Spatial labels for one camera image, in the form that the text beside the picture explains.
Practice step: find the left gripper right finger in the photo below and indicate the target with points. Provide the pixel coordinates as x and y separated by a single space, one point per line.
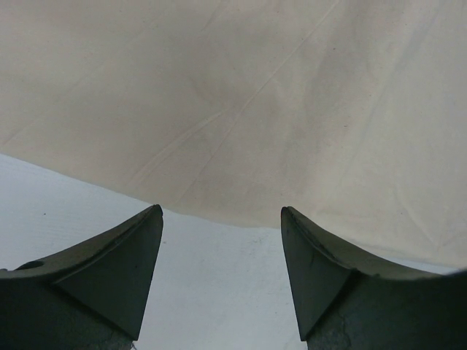
347 298

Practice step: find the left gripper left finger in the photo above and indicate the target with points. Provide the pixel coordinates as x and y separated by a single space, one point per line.
92 295

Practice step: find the beige wrapping cloth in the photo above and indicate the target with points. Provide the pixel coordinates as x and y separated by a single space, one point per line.
352 112

